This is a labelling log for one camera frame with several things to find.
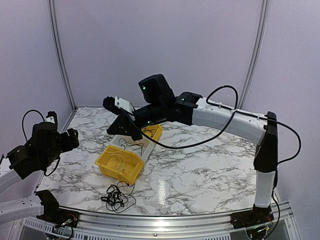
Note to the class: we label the right aluminium corner post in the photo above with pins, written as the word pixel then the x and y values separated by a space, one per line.
pixel 264 8

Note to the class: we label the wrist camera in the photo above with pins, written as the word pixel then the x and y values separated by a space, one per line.
pixel 51 117
pixel 116 104

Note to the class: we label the near yellow plastic bin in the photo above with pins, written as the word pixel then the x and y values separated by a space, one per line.
pixel 120 164

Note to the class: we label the aluminium front frame rail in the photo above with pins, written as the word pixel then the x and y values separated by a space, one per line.
pixel 109 226

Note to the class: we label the aluminium corner post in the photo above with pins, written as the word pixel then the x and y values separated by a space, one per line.
pixel 59 53
pixel 264 8

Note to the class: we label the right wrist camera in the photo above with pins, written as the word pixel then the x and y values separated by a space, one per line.
pixel 116 104

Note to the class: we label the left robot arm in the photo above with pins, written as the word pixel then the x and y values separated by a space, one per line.
pixel 45 146

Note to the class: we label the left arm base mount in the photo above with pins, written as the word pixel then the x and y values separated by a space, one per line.
pixel 60 217

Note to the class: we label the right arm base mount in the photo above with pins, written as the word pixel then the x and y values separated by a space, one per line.
pixel 250 218

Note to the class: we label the yellow plastic bin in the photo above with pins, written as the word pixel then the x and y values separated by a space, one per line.
pixel 153 131
pixel 120 164

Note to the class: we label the far yellow plastic bin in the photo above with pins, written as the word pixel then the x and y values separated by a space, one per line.
pixel 153 131

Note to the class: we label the white plastic bin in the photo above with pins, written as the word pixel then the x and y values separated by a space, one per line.
pixel 142 148

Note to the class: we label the left aluminium corner post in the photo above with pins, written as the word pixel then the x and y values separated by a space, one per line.
pixel 59 53

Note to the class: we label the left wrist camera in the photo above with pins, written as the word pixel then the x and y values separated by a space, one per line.
pixel 51 117

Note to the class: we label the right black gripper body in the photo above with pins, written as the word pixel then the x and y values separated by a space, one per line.
pixel 136 134

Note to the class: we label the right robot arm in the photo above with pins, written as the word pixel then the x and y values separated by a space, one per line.
pixel 193 109

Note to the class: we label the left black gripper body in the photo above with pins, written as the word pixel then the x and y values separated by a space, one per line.
pixel 67 146

